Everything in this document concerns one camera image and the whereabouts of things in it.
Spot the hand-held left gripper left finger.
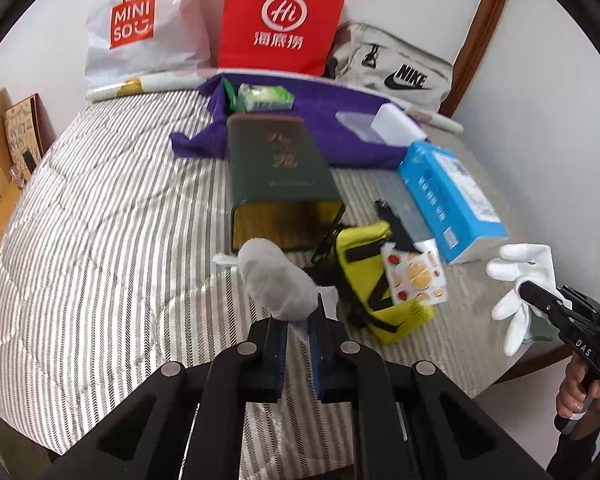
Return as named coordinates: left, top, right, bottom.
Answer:
left=40, top=317, right=288, bottom=480

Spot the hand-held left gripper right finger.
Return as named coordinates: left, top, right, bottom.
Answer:
left=307, top=295, right=551, bottom=480

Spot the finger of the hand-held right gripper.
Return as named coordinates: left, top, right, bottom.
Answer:
left=560, top=285, right=600, bottom=312
left=522, top=281, right=574, bottom=331

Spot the white glove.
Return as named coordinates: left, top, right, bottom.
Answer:
left=486, top=243, right=561, bottom=357

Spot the white sock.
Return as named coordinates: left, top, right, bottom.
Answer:
left=212, top=238, right=341, bottom=323

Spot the yellow pouch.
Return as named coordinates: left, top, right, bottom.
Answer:
left=310, top=220, right=436, bottom=345

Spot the fruit print tissue packet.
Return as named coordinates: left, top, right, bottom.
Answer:
left=380, top=240, right=448, bottom=306

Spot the translucent zip bag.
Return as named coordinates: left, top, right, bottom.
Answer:
left=336, top=105, right=428, bottom=146

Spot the light green tissue packet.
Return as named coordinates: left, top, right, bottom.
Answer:
left=235, top=84, right=296, bottom=113

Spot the person's right hand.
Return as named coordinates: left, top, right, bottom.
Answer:
left=555, top=355, right=600, bottom=418

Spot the blue and white box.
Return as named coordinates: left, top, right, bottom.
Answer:
left=380, top=141, right=509, bottom=266

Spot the dark green tea tin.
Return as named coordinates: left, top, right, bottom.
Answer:
left=226, top=112, right=345, bottom=253

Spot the purple cloth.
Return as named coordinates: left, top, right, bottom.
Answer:
left=170, top=72, right=431, bottom=171

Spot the grey waist bag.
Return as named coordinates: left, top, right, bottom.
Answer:
left=326, top=22, right=455, bottom=113

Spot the rolled white paper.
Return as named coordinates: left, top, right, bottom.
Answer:
left=86, top=71, right=463, bottom=133

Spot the wooden nightstand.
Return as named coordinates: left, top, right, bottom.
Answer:
left=0, top=180, right=23, bottom=266

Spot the brown patterned notebook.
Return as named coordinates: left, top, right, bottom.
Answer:
left=2, top=94, right=46, bottom=171

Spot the white plastic shopping bag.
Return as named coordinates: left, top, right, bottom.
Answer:
left=85, top=0, right=221, bottom=88

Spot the wooden door frame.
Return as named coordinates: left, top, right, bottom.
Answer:
left=440, top=0, right=518, bottom=121

